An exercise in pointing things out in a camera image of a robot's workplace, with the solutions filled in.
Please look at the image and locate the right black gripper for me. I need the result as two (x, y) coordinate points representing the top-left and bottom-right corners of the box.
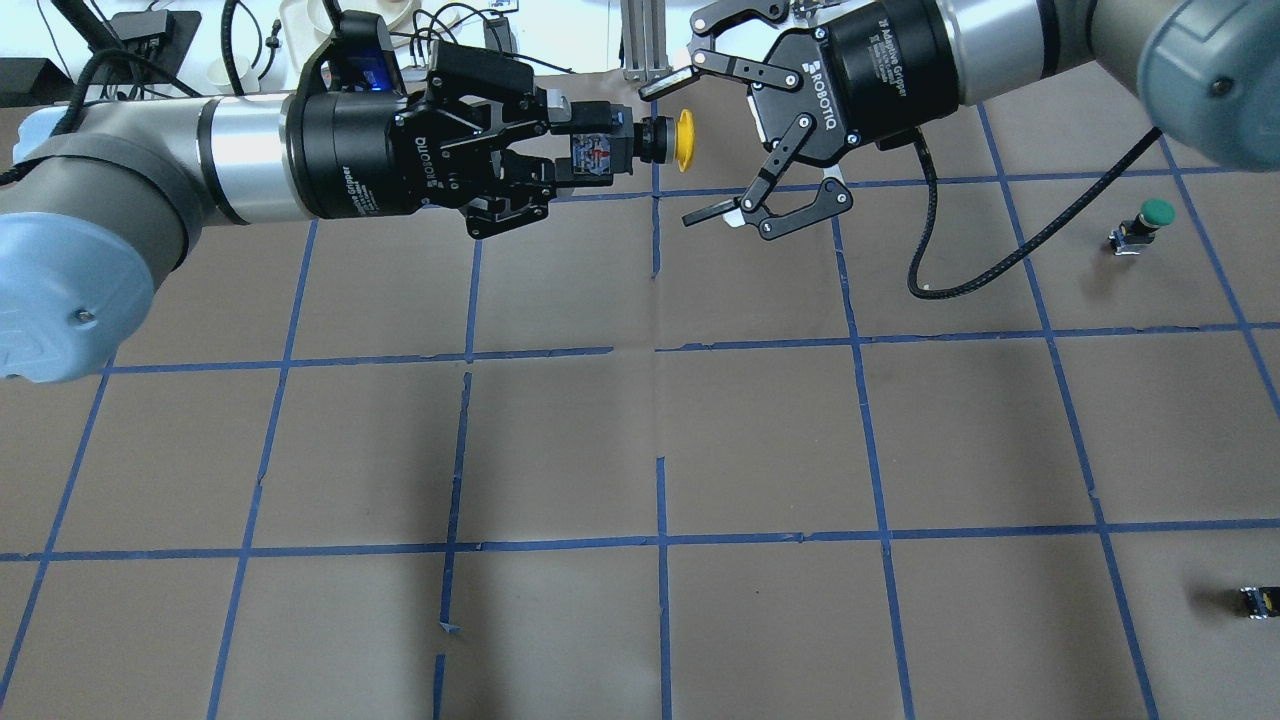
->
(637, 1), (960, 241)

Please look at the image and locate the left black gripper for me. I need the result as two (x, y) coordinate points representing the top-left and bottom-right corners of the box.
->
(288, 42), (573, 240)

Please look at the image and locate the yellow push button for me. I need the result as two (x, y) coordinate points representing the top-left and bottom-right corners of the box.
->
(556, 101), (696, 188)

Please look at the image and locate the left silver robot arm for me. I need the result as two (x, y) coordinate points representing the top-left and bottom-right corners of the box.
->
(1, 37), (570, 383)

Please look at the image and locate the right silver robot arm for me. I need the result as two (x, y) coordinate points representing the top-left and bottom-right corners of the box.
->
(640, 1), (1279, 240)

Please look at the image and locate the green push button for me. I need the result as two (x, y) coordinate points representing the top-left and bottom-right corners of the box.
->
(1108, 199), (1176, 256)

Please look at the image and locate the black button base block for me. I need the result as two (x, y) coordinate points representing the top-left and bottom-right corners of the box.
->
(1238, 585), (1280, 620)

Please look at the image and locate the aluminium frame post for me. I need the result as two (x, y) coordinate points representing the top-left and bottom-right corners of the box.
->
(620, 0), (672, 85)

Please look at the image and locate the black braided cable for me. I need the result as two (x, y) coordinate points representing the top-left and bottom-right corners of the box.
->
(906, 126), (1165, 301)

